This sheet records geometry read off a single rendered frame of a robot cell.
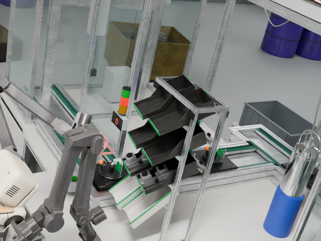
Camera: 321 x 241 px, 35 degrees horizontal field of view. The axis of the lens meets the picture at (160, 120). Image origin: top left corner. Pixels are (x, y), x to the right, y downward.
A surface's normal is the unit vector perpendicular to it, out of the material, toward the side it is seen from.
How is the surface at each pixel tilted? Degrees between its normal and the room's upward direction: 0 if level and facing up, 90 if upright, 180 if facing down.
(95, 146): 90
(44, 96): 90
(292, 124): 90
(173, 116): 25
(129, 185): 45
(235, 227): 0
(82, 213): 90
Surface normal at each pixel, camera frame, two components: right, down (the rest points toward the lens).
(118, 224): 0.21, -0.88
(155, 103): -0.20, -0.80
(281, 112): -0.84, 0.07
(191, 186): 0.51, 0.48
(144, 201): -0.50, -0.62
